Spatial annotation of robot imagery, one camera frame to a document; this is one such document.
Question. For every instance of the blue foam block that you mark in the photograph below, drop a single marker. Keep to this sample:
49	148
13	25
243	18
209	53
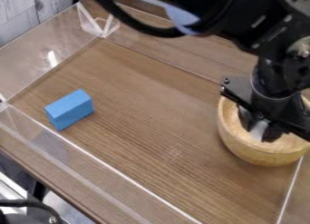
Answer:
70	109

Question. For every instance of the brown wooden bowl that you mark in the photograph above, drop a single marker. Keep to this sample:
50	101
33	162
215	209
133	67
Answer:
268	154

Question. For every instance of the clear acrylic tray wall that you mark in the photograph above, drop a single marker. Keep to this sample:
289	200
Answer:
144	161

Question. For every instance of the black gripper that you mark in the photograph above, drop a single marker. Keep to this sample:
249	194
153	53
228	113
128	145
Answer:
287	113

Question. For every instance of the green white dry-erase marker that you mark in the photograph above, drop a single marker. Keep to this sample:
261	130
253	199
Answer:
260	129

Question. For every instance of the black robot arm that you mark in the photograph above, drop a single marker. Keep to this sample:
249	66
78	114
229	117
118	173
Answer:
269	29

